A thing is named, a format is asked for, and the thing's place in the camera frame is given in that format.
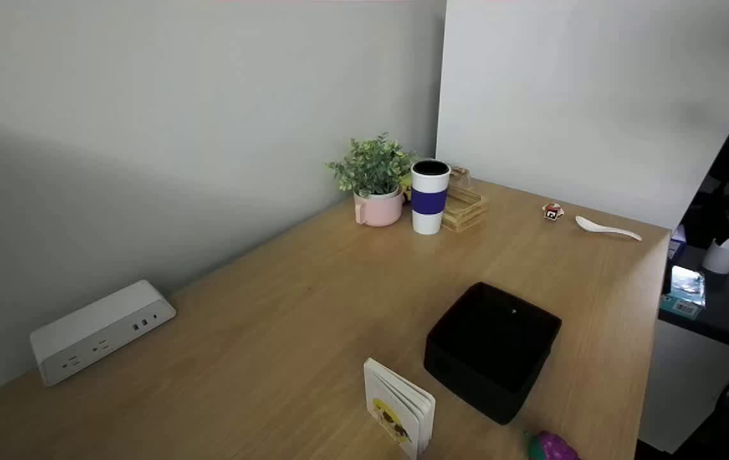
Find purple toy grapes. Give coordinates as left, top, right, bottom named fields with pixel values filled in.
left=525, top=429, right=583, bottom=460

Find black fabric basket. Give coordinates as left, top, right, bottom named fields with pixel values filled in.
left=422, top=282, right=565, bottom=426

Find green plant in pink pot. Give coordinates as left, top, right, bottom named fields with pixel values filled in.
left=326, top=134, right=416, bottom=231

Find white cup with blue band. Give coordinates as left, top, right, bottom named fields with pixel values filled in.
left=409, top=158, right=454, bottom=237

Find small wooden crate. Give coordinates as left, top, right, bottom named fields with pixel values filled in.
left=443, top=164, right=489, bottom=235

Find small white board book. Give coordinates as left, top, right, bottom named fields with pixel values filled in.
left=360, top=356, right=437, bottom=460

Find small red white wrapper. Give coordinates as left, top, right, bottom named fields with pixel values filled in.
left=541, top=200, right=567, bottom=226

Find white spoon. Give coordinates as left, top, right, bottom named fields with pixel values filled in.
left=572, top=212, right=645, bottom=245

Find white power strip box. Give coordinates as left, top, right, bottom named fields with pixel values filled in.
left=28, top=278, right=179, bottom=389

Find blue screen device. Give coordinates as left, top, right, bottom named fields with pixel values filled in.
left=659, top=264, right=712, bottom=323

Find white mug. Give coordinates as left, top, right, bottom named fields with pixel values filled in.
left=700, top=235, right=729, bottom=276

